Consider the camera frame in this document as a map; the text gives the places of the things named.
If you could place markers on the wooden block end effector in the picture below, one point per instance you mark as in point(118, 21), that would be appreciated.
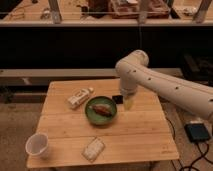
point(128, 102)

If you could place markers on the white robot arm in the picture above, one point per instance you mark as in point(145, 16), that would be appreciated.
point(133, 72)

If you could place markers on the black smartphone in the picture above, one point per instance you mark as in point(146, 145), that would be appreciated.
point(118, 99)

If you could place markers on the brown food in bowl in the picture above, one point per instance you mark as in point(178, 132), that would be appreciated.
point(102, 109)

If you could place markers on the green bowl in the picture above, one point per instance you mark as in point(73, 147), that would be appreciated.
point(95, 118)

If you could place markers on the wooden folding table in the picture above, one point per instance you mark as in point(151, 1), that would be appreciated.
point(138, 135)

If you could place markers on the wrapped snack packet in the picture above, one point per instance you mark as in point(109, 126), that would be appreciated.
point(93, 149)

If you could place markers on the black power adapter box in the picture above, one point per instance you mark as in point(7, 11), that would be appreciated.
point(197, 132)

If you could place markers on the white paper cup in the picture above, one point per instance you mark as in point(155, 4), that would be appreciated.
point(37, 146)

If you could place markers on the long metal bench rail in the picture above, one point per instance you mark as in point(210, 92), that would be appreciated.
point(42, 77)

